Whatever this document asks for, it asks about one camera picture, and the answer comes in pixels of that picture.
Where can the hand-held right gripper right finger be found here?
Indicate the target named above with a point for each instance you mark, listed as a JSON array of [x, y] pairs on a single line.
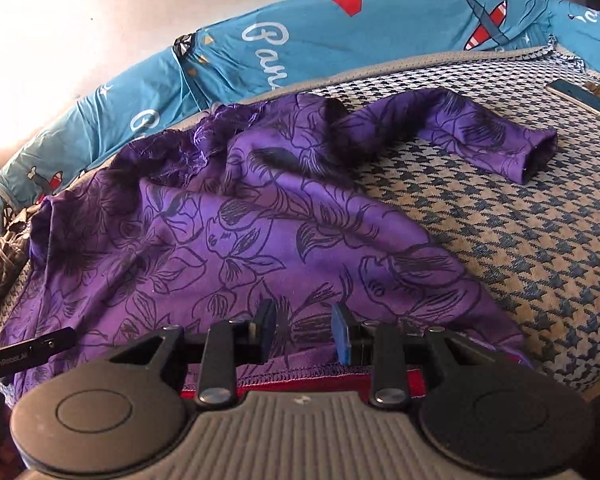
[[341, 335]]

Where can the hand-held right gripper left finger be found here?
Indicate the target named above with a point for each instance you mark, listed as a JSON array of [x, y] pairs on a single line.
[[266, 330]]

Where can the dark floral garment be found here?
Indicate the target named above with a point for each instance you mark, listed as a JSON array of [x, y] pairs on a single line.
[[0, 270]]

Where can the blue printed bolster pillows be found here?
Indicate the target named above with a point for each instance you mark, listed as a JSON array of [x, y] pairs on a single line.
[[330, 45]]

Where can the purple floral top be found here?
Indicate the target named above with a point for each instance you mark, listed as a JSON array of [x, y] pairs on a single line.
[[230, 210]]

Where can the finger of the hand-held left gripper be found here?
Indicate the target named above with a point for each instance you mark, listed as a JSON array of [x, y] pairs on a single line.
[[20, 355]]

